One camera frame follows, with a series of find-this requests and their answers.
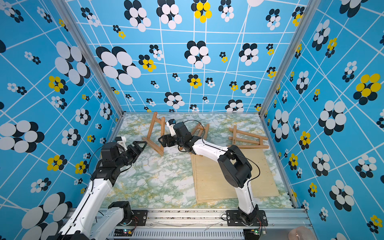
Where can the pink round object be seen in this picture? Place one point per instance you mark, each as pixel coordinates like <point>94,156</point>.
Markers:
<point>301,233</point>

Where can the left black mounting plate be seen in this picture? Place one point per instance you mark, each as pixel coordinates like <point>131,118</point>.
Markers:
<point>135,218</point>

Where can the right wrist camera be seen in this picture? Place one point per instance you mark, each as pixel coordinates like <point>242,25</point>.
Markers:
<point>170,124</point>

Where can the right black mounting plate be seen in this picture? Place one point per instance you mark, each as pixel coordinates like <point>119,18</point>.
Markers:
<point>237,218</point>

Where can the black mounting plate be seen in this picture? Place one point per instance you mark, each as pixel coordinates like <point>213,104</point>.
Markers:
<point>237,218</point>
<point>135,218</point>

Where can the plywood board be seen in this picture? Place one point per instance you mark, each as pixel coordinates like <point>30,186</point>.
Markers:
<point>211,185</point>

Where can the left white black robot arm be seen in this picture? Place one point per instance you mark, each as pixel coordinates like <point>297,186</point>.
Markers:
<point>116,157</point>

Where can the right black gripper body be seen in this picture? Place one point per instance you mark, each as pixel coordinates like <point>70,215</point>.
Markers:
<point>175,141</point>

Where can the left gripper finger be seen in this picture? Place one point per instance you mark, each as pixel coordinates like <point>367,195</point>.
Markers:
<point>136,154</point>
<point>138,145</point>

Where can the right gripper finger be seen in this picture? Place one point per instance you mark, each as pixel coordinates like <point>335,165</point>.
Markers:
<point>163,142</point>
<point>162,138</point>

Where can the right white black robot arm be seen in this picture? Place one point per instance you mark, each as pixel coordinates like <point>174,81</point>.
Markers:
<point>236,168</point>

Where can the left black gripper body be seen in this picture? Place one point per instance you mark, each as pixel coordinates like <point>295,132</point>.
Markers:
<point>127,157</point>

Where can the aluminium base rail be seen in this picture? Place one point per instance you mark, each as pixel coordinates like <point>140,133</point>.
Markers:
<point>199,224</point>

